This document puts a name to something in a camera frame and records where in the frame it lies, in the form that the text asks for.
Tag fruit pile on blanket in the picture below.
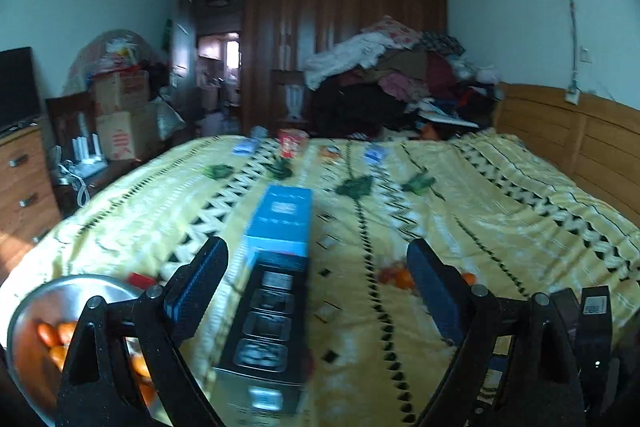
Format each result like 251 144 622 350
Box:
371 261 478 293

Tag fruits in bowl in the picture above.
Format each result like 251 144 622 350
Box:
36 321 156 407

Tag yellow patterned bed blanket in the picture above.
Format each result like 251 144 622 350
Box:
1 132 639 426

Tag blue and black box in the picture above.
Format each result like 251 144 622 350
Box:
213 185 312 426

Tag red snack can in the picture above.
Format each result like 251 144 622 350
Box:
278 128 309 159

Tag black television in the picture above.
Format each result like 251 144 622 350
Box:
0 46 41 133

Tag silver metal bowl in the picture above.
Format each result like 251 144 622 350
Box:
6 275 164 426

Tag stacked cardboard boxes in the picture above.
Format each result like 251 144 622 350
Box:
91 69 160 161

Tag pile of clothes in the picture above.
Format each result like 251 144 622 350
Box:
302 16 500 140

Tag wooden headboard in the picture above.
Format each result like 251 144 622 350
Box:
494 82 640 225

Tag wooden chest of drawers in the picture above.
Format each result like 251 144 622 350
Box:
0 127 61 282

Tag brown wooden wardrobe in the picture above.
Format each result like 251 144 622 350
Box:
240 0 449 138

